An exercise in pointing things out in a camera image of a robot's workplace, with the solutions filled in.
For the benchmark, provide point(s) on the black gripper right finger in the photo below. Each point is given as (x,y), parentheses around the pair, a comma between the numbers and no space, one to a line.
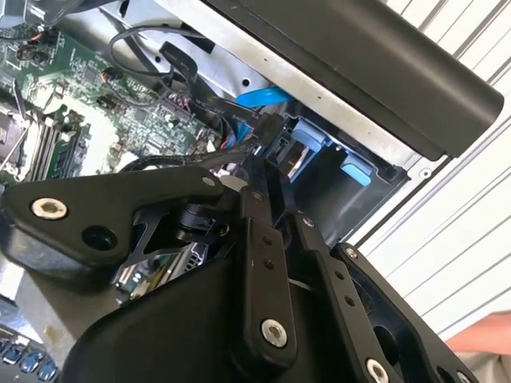
(339,287)

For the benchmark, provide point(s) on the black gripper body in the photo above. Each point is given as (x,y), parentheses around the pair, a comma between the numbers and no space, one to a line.
(159,339)

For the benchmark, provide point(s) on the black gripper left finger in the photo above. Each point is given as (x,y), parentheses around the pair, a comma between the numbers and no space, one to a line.
(100,199)

